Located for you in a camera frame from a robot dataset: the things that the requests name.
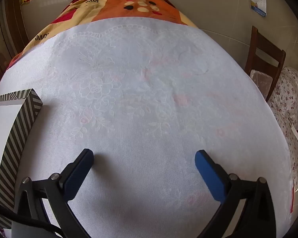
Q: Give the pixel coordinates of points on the floral patterned cloth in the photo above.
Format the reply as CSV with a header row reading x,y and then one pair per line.
x,y
288,91

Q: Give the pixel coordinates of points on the brown wooden chair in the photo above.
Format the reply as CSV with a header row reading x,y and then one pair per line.
x,y
265,49

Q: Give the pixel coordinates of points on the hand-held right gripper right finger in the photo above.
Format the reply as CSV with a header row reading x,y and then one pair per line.
x,y
208,176

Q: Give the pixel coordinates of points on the striped black and white box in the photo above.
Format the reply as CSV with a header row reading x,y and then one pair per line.
x,y
17,133

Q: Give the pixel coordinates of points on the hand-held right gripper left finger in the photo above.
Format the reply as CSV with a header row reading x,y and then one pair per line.
x,y
77,176

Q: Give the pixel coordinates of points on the wooden slatted door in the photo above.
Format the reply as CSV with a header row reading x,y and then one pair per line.
x,y
0,42

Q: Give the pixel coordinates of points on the plastic-wrapped chair cushion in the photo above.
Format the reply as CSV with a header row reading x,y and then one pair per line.
x,y
262,81

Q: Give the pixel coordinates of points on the white embossed tablecloth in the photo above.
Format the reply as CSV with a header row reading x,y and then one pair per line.
x,y
149,104

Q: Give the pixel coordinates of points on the orange printed blanket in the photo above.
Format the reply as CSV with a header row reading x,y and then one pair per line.
x,y
144,12

